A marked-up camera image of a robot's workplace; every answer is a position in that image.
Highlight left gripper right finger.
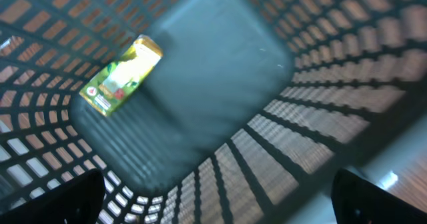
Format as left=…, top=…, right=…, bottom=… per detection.
left=331, top=169, right=426, bottom=224

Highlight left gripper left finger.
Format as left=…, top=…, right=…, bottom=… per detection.
left=1, top=169, right=106, bottom=224

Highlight green tea carton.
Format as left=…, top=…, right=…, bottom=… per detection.
left=79, top=35, right=163, bottom=117

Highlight grey plastic mesh basket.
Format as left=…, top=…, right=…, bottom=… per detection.
left=1, top=0, right=426, bottom=223

